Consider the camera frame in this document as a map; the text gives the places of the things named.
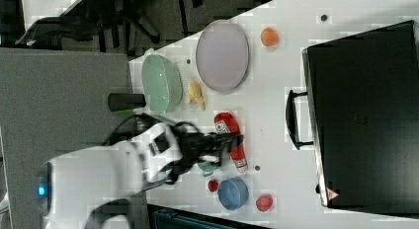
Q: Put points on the red ketchup bottle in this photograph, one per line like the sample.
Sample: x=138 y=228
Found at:
x=226 y=123

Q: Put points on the green mug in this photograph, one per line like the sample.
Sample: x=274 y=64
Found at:
x=208 y=168

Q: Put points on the red toy fruit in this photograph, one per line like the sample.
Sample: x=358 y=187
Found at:
x=264 y=202

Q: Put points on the oven door with handle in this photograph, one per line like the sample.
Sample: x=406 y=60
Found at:
x=291 y=120

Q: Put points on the toy banana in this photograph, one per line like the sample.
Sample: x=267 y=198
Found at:
x=194 y=94

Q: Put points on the orange toy fruit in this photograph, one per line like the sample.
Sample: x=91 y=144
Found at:
x=269 y=37

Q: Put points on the small red strawberry toy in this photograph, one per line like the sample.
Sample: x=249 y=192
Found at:
x=213 y=185

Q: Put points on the green colander basket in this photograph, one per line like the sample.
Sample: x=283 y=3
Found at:
x=161 y=81

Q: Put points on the black office chair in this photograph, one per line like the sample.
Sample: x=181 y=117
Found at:
x=82 y=20

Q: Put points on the blue cup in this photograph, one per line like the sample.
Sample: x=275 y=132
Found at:
x=232 y=193

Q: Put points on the black cylinder holder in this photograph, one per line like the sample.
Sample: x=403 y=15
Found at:
x=122 y=102

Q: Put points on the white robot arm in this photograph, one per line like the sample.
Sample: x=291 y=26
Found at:
x=93 y=188

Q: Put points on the black toaster oven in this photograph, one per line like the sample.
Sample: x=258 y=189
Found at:
x=362 y=93

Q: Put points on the lilac oval plate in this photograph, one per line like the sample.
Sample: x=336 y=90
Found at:
x=222 y=56

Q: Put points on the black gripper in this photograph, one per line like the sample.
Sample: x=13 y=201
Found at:
x=197 y=147

